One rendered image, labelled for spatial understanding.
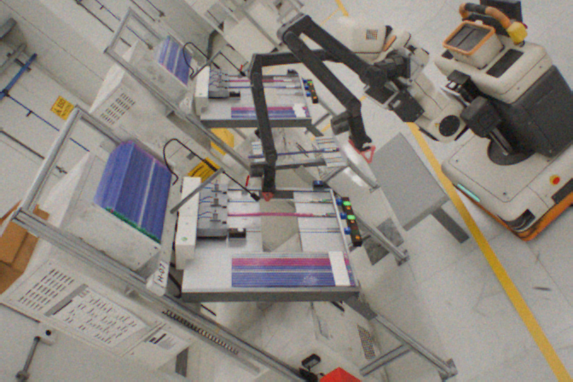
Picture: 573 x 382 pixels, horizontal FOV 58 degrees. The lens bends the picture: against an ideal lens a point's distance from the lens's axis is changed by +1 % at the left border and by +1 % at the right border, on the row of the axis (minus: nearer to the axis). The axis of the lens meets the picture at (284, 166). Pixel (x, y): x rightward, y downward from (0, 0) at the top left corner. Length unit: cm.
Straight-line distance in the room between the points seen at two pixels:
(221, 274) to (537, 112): 150
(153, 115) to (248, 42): 371
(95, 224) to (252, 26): 504
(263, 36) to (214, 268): 494
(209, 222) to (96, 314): 58
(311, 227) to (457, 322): 87
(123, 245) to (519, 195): 176
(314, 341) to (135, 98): 178
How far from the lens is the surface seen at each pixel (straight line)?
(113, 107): 330
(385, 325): 229
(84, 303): 217
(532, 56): 234
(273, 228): 379
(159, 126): 330
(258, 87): 228
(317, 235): 237
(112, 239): 206
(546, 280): 266
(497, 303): 270
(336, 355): 246
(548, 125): 251
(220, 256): 223
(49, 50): 537
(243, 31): 677
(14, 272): 215
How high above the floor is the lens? 218
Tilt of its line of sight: 28 degrees down
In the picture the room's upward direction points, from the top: 49 degrees counter-clockwise
